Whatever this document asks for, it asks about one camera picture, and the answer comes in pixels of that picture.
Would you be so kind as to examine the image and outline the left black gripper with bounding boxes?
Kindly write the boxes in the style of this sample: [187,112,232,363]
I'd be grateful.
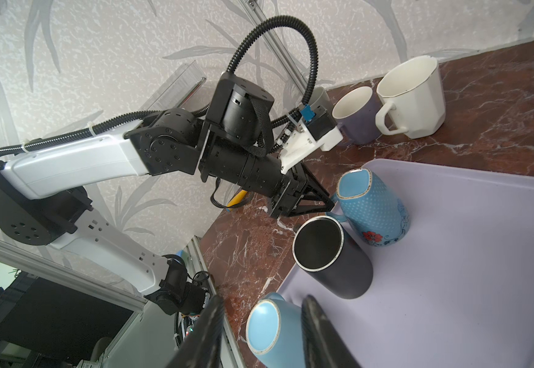
[269,163,335,219]

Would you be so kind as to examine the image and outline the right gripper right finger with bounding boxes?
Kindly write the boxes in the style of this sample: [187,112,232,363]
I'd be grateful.
[301,295,360,368]

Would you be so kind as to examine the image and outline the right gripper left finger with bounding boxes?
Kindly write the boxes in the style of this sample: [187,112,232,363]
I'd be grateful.
[167,295,225,368]

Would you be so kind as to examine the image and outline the blue dotted square mug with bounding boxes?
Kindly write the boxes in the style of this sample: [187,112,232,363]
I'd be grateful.
[328,168,410,247]

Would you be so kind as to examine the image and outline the grey mug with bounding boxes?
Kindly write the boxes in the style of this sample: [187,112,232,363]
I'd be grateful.
[300,87,334,117]

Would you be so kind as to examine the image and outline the lavender mug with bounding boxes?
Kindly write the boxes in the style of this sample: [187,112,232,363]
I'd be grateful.
[332,86,382,146]

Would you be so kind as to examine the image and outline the white faceted mug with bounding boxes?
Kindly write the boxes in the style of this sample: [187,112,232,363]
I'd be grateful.
[375,55,446,139]

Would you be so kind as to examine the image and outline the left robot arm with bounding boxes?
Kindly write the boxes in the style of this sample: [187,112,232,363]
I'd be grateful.
[0,15,340,315]

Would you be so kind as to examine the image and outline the light blue mug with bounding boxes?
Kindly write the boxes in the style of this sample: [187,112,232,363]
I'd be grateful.
[246,292,305,367]

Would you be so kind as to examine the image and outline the black mug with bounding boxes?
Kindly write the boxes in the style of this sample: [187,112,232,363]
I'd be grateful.
[292,216,374,300]

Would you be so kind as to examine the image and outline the yellow spatula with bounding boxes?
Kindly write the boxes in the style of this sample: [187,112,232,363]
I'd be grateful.
[227,190,248,209]

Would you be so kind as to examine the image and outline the lavender plastic tray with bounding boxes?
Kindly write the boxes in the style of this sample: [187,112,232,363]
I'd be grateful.
[279,159,534,367]

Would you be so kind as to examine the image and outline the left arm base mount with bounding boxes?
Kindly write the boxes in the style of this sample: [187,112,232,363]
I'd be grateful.
[144,255,209,315]

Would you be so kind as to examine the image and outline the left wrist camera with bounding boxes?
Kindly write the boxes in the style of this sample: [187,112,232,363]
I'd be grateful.
[279,105,343,174]

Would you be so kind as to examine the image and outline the aluminium frame rail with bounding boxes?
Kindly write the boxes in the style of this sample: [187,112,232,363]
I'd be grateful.
[239,0,307,93]

